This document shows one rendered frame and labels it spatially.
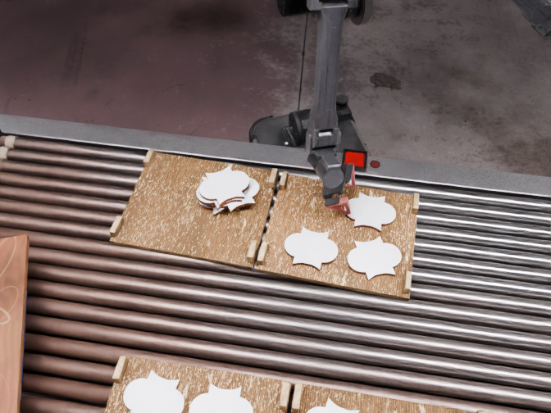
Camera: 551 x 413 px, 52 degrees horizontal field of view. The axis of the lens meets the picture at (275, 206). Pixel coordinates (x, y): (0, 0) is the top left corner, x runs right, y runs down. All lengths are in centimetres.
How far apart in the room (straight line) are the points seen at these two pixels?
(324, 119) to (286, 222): 34
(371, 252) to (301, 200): 27
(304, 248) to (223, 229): 24
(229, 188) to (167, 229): 21
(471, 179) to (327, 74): 65
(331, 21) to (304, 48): 242
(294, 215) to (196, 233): 28
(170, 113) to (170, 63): 46
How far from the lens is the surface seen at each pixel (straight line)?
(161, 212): 167
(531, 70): 392
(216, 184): 163
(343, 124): 290
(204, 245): 158
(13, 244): 159
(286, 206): 165
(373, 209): 165
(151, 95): 349
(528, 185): 189
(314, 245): 156
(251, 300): 150
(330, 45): 137
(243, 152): 182
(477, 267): 165
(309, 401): 138
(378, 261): 155
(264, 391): 138
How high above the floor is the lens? 223
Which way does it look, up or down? 52 degrees down
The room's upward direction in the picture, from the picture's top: straight up
